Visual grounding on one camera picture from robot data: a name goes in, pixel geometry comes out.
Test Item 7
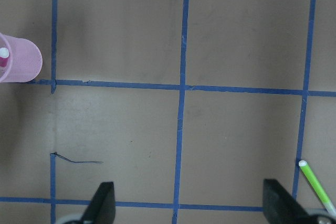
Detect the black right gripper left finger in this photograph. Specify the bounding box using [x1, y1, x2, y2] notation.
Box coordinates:
[80, 182, 116, 224]

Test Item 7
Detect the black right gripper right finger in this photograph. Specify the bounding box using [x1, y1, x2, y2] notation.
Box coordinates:
[262, 179, 311, 224]

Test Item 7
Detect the pink pen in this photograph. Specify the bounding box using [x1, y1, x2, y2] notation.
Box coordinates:
[0, 47, 9, 67]

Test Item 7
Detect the pink mesh cup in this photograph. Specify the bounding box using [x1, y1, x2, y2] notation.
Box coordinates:
[1, 34, 43, 83]

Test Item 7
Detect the green pen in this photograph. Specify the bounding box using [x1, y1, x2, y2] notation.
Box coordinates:
[298, 159, 335, 217]

